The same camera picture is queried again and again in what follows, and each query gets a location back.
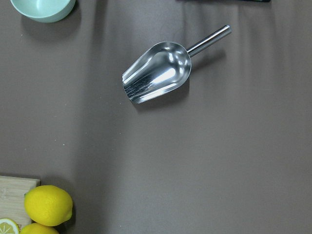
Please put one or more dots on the lemon half slice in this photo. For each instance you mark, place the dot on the lemon half slice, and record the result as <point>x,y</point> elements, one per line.
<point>8,226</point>

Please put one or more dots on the wooden cutting board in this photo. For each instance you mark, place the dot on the wooden cutting board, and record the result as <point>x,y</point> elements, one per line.
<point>12,191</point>

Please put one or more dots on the whole yellow lemon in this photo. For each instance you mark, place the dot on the whole yellow lemon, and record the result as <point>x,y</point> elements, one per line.
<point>48,205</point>
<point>35,228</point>

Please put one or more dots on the silver metal scoop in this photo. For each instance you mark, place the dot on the silver metal scoop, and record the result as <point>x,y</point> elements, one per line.
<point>164,67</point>

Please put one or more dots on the mint green bowl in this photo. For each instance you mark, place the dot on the mint green bowl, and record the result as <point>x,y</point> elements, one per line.
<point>45,11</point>

